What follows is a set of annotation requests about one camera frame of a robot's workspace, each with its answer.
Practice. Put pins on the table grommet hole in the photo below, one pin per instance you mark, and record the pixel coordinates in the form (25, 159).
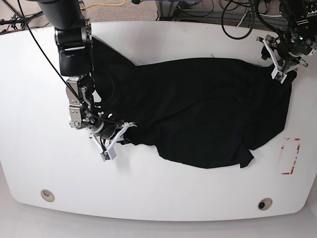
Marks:
(47, 195)
(265, 204)

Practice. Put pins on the black T-shirt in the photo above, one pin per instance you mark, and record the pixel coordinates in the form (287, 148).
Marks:
(202, 112)

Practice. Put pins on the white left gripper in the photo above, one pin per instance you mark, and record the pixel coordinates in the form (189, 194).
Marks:
(282, 62)

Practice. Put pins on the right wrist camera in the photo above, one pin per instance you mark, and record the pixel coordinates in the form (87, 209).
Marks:
(108, 154)

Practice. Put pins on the left table grommet hole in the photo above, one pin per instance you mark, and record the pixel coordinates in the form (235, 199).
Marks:
(47, 195)

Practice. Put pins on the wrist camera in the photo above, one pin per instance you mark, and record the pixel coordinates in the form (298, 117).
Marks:
(278, 75)
(108, 154)

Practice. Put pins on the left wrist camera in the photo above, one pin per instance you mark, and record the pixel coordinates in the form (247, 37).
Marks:
(278, 75)

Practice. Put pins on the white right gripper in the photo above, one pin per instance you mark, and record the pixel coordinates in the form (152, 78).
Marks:
(106, 135)

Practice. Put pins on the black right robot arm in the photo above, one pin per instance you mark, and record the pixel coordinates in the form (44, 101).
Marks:
(73, 37)

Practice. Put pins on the right table grommet hole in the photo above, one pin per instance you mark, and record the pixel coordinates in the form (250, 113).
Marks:
(265, 204)

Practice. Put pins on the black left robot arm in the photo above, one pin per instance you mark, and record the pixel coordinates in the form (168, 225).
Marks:
(299, 37)

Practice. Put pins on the red tape rectangle marking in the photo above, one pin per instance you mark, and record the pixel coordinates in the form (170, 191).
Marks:
(288, 155)

